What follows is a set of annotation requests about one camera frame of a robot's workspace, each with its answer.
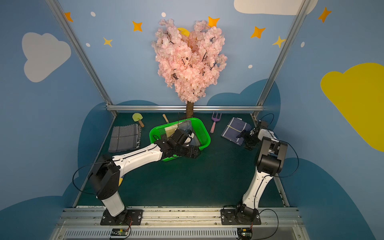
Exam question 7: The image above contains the navy blue pillowcase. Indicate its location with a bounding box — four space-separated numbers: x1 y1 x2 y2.
221 117 252 146

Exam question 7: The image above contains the beige and blue pillowcase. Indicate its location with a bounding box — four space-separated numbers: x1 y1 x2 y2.
164 120 201 146

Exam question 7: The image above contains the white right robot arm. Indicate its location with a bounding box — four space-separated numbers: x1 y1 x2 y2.
235 120 288 224

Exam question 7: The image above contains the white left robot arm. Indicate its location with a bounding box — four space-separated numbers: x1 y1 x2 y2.
89 129 201 218

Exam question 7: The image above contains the green plastic basket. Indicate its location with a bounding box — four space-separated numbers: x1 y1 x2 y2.
149 118 211 162

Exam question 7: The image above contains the grey striped folded cloth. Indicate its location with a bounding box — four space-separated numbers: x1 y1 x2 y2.
108 124 142 153

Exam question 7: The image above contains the purple toy rake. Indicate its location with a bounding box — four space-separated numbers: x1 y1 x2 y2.
210 112 222 134

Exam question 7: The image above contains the green toy shovel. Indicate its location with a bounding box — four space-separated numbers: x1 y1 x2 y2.
132 113 145 128

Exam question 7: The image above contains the pink blossom artificial tree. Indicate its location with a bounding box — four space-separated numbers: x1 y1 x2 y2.
152 18 228 118

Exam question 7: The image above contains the right circuit board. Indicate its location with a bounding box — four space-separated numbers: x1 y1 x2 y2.
237 228 253 240

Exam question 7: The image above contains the circuit board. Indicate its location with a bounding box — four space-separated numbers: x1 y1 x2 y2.
110 229 130 238
237 228 253 240

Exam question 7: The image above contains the left circuit board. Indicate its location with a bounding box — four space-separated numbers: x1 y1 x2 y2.
110 229 130 238

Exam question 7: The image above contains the wooden handle tool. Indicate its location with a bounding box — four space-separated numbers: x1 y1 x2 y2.
162 114 170 124

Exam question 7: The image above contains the aluminium frame back bar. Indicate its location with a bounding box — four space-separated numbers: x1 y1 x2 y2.
106 105 264 112

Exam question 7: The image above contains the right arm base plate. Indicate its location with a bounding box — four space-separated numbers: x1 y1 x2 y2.
221 209 262 225

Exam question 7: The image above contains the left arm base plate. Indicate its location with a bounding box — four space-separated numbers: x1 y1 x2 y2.
100 209 143 226

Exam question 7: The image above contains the aluminium frame right post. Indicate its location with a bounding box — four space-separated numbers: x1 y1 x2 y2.
252 0 311 119

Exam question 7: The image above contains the aluminium frame post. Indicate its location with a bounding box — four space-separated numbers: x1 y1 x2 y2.
46 0 113 110
252 0 311 119

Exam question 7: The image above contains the aluminium frame left post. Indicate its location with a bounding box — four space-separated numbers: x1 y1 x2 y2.
46 0 113 110

